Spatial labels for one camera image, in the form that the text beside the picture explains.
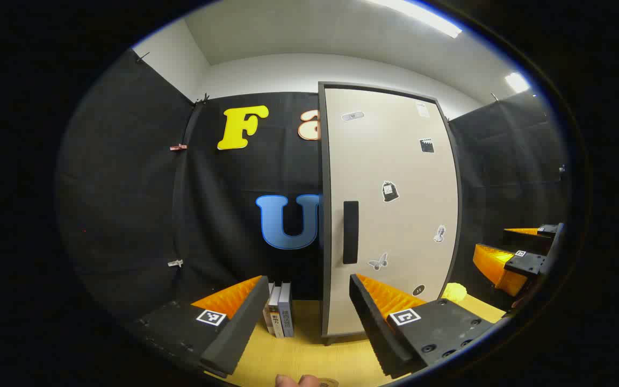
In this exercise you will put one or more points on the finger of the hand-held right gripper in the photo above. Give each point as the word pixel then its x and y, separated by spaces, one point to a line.
pixel 527 242
pixel 524 263

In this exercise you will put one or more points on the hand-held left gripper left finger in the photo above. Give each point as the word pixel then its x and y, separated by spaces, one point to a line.
pixel 239 333

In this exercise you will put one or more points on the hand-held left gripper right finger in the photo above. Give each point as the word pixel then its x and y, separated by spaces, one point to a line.
pixel 374 333

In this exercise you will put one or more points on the dark grey cabinet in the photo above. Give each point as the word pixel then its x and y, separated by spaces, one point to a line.
pixel 324 226

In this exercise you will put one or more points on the beige cabinet door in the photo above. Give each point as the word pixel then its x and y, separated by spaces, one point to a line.
pixel 401 215

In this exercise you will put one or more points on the thin white book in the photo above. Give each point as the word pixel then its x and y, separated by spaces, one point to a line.
pixel 267 317

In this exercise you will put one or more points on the yellow crumpled ball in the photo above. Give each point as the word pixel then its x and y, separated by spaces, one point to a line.
pixel 454 292

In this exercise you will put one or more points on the white clip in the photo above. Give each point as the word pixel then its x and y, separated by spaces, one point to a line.
pixel 175 263

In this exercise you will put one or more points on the small ceiling light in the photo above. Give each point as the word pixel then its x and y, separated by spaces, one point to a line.
pixel 517 82

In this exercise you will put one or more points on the black backdrop cloth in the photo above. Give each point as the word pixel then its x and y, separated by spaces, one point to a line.
pixel 127 188

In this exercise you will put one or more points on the red clip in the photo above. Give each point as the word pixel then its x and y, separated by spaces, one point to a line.
pixel 178 147

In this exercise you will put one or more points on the long ceiling light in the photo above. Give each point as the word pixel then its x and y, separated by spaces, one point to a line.
pixel 422 17

